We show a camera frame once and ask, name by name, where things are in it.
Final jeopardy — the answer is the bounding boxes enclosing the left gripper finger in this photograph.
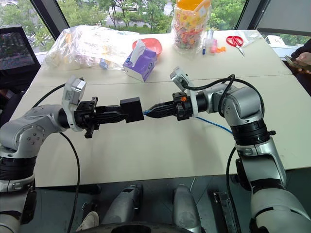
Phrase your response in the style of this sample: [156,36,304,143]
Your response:
[95,104,122,115]
[95,112,129,125]

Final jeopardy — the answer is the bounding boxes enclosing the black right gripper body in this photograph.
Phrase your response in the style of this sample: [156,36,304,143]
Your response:
[172,91,192,121]

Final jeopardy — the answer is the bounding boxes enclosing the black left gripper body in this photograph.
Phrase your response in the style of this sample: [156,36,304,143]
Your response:
[74,96,100,139]

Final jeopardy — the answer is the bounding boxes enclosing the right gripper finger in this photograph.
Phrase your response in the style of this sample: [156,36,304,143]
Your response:
[148,101,175,111]
[145,109,177,120]

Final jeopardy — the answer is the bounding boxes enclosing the small black box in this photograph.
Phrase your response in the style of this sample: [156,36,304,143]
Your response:
[120,97,145,123]

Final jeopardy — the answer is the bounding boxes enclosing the blue Ethernet cable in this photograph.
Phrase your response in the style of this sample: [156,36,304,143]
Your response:
[142,108,234,134]

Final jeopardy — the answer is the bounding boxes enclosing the purple tissue box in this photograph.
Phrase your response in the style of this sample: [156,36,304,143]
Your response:
[122,38,158,83]

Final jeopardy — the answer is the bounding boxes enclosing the person's bare hand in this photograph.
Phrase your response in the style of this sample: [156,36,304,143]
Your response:
[296,51,311,74]

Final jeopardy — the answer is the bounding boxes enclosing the red plastic bowl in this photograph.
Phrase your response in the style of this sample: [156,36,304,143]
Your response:
[132,38,163,57]

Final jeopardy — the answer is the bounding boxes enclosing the bag of colourful items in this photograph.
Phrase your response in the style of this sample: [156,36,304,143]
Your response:
[171,0,212,51]

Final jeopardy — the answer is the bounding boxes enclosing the silver rounded robot leg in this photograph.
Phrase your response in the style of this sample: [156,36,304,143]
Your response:
[173,183,203,233]
[101,183,144,226]

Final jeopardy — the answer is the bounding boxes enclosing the black mesh chair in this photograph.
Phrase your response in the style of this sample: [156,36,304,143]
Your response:
[0,24,42,92]

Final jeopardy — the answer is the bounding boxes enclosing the small clear plastic bag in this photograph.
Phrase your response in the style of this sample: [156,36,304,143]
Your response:
[242,30,262,47]

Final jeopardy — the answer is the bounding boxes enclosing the white shoe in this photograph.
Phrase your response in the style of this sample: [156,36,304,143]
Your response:
[76,211,100,232]

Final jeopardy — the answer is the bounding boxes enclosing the black metal bar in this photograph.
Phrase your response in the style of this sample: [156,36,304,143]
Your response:
[212,191,242,233]

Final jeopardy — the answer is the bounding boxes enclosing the smartphone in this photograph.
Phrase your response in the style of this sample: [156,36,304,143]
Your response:
[284,55,311,72]

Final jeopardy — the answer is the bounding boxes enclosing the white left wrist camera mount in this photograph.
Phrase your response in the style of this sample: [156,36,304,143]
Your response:
[61,75,87,132]

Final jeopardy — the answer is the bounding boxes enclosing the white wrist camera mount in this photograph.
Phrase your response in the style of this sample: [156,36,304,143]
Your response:
[61,75,87,132]
[169,67,202,117]

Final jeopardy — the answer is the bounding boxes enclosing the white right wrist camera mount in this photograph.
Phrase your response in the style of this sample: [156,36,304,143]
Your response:
[169,67,202,117]

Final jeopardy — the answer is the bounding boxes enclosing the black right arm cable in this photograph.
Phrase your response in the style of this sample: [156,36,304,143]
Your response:
[182,74,266,233]

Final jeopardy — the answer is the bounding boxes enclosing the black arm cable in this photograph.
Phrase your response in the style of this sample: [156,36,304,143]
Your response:
[32,83,81,233]
[182,74,266,233]

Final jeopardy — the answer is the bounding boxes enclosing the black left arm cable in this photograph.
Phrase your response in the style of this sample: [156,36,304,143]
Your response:
[32,83,81,233]

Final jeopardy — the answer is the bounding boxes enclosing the red handled scissors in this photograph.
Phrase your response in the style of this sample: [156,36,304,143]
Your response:
[225,35,246,57]

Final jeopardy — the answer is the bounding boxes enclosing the dark window frame post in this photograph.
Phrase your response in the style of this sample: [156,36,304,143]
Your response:
[30,0,70,40]
[235,0,272,31]

